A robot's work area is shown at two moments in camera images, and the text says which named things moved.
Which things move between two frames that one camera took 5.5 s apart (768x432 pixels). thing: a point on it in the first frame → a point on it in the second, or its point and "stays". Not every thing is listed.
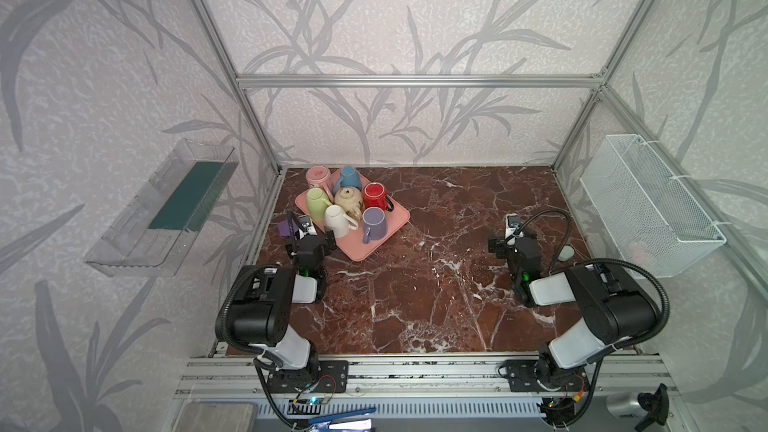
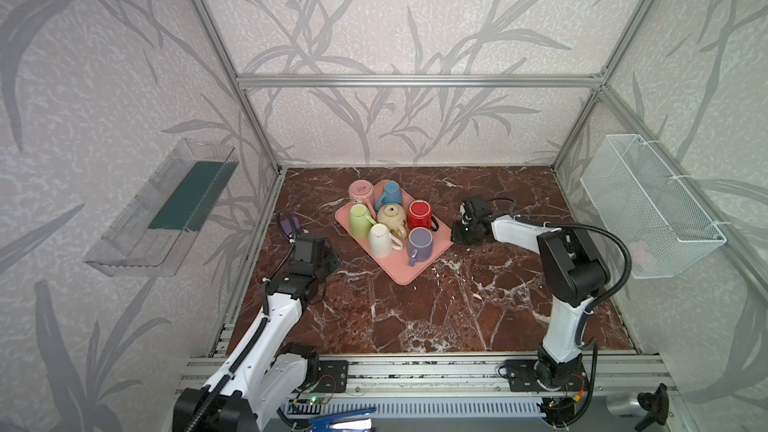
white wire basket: [653, 223] stays
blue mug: [349, 177] → [392, 194]
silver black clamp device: [650, 408] stays
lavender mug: [374, 224] → [419, 245]
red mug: [376, 195] → [419, 215]
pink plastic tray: [353, 243] → [401, 267]
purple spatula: [284, 228] stays
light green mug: [317, 204] → [361, 223]
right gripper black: [507, 246] → [467, 232]
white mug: [337, 221] → [382, 242]
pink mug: [319, 176] → [362, 190]
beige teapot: [350, 200] → [394, 216]
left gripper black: [300, 234] stays
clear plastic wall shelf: [155, 234] stays
